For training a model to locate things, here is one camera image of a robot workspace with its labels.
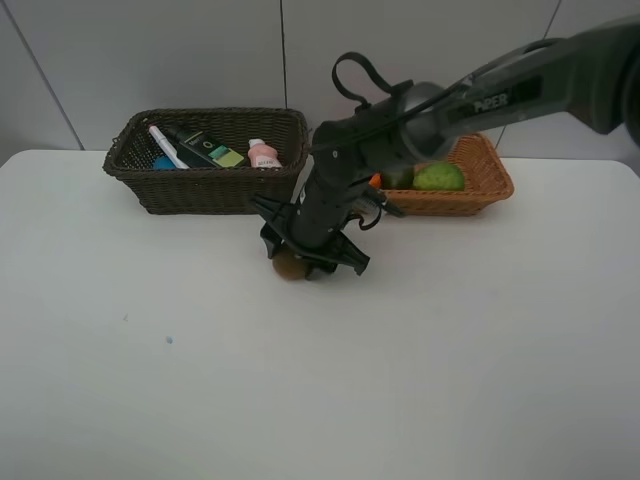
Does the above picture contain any black rectangular bottle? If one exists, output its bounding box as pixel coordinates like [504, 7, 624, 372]
[167, 125, 246, 169]

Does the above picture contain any black cable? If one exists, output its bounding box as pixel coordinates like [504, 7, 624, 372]
[330, 50, 416, 109]

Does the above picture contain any dark brown wicker basket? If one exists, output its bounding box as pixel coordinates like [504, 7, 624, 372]
[103, 107, 309, 215]

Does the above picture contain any blue eraser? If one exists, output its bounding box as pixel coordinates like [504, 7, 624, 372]
[153, 156, 176, 170]

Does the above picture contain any orange tangerine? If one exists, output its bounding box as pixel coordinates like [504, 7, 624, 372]
[369, 173, 382, 189]

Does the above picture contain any light green mango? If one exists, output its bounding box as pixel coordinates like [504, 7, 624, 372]
[413, 162, 465, 191]

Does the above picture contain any white marker pink cap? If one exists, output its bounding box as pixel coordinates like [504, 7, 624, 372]
[148, 125, 189, 170]

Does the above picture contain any pink bottle white cap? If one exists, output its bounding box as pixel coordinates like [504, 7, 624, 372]
[248, 139, 283, 169]

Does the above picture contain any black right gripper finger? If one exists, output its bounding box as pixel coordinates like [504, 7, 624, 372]
[260, 227, 284, 259]
[304, 258, 338, 281]

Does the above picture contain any dark green avocado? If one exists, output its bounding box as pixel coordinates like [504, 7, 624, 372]
[380, 166, 415, 190]

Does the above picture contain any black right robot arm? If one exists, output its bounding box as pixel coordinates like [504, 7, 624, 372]
[251, 16, 639, 277]

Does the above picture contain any brown kiwi fruit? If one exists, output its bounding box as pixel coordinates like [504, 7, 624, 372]
[272, 248, 309, 281]

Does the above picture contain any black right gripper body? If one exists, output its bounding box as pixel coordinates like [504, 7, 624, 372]
[250, 195, 370, 276]

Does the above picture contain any tan wicker basket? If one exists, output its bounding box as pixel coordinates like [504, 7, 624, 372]
[384, 133, 514, 217]

